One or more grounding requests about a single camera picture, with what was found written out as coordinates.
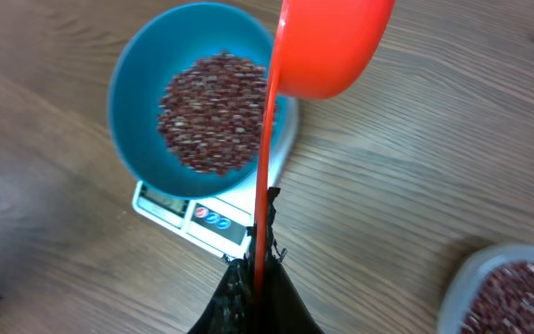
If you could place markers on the red adzuki beans in container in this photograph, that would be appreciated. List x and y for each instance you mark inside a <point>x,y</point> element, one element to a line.
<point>504,303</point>

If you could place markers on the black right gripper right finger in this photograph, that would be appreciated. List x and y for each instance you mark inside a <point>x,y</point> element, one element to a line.
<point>282,309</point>

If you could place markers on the orange plastic measuring scoop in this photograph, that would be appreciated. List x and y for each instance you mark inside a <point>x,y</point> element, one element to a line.
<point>321,48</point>

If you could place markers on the red beans in bowl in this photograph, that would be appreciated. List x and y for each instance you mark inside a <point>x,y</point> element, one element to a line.
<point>211,114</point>

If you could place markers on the clear plastic food container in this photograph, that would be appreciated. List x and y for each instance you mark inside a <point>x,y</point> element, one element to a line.
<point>469,278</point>

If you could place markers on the white digital kitchen scale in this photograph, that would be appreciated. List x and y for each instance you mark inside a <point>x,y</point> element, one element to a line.
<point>217,225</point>

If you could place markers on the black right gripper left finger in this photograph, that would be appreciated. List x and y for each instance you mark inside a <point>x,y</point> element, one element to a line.
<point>231,309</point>

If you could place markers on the teal blue bowl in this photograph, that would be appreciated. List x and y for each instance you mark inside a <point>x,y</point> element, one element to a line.
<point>168,44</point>

